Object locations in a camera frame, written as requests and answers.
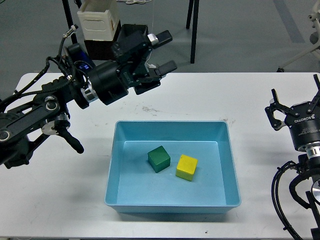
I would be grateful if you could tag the light blue plastic bin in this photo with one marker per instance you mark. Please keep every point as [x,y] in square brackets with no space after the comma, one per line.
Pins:
[134,187]

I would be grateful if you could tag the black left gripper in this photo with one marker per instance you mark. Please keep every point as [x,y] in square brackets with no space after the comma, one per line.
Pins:
[111,84]

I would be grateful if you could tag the black table leg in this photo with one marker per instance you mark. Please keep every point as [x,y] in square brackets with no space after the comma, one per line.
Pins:
[69,19]
[192,22]

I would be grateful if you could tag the green block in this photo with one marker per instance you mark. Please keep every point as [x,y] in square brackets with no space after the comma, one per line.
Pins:
[159,159]

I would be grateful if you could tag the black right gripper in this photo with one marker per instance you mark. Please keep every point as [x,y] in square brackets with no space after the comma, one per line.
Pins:
[305,127]

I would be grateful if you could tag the black table leg left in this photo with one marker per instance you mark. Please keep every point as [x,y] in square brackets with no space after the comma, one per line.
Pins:
[69,19]

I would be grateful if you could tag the dark brown box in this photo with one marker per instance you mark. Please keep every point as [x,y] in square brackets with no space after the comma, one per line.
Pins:
[102,50]

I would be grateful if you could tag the yellow block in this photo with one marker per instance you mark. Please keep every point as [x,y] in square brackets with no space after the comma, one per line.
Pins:
[186,167]

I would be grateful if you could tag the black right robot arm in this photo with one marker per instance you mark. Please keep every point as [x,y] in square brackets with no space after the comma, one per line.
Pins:
[307,167]

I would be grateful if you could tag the black table leg right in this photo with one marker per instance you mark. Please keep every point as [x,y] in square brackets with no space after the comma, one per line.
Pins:
[192,22]

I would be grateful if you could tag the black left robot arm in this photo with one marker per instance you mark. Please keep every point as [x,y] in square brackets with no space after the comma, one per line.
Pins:
[39,110]

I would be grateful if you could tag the cream plastic crate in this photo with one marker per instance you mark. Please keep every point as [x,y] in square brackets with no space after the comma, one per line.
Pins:
[99,19]

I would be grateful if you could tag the grey plastic bin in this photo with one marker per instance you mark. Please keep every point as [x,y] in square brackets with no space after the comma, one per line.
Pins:
[128,29]

